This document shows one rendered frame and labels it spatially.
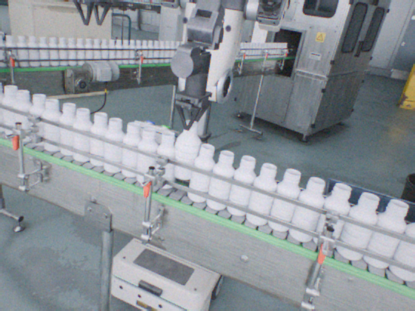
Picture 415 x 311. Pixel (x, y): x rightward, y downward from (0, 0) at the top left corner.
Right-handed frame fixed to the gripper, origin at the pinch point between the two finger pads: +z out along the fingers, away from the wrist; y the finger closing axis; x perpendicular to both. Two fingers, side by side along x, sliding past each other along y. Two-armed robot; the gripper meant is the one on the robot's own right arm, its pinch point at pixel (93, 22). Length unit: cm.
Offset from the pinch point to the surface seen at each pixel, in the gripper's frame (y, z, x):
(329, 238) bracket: 27, 30, 85
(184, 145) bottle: 18, 23, 44
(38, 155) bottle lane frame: 20.8, 40.7, -3.9
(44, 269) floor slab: -17, 140, -44
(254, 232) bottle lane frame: 21, 40, 69
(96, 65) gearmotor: -88, 37, -69
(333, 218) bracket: 21, 28, 85
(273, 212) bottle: 17, 35, 72
